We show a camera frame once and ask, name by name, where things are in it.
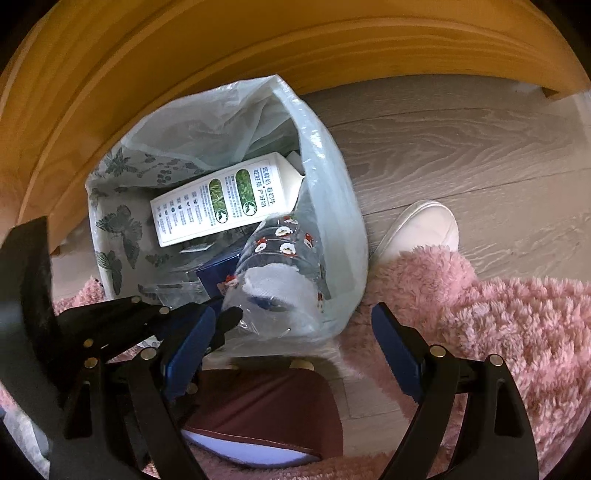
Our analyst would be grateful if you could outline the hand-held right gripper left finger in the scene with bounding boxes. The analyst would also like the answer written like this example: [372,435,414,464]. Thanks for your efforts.
[48,305,219,480]

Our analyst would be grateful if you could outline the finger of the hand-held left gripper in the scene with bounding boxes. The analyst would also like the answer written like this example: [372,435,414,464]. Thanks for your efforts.
[154,305,245,349]
[58,295,171,356]

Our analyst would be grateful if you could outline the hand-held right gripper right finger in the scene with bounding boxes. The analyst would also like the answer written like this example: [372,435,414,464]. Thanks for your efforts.
[370,302,541,480]

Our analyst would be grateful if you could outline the dark blue cardboard box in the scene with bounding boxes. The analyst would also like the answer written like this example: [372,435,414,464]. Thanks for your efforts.
[196,251,245,296]

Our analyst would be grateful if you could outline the clear floral plastic container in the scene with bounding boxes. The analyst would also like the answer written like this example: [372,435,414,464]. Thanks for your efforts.
[222,215,333,334]

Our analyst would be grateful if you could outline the clear plastic packaging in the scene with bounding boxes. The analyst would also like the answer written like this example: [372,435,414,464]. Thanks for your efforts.
[139,268,208,308]

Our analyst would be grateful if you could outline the floral print waste bin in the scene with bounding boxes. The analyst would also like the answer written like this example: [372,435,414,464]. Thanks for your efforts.
[85,134,352,342]

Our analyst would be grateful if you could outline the white milk carton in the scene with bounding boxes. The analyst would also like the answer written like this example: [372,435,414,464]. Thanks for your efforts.
[150,151,305,247]

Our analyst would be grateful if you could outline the trash bin with plastic liner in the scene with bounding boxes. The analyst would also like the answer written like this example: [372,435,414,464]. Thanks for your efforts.
[85,74,370,347]

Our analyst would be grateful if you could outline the dark red stool seat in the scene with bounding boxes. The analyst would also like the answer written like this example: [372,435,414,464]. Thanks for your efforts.
[180,362,345,468]

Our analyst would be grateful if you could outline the white shoe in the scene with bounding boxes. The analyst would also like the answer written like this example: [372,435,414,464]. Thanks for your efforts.
[369,200,460,268]

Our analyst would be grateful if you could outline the wooden bed frame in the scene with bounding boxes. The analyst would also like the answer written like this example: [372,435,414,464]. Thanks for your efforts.
[0,0,591,259]

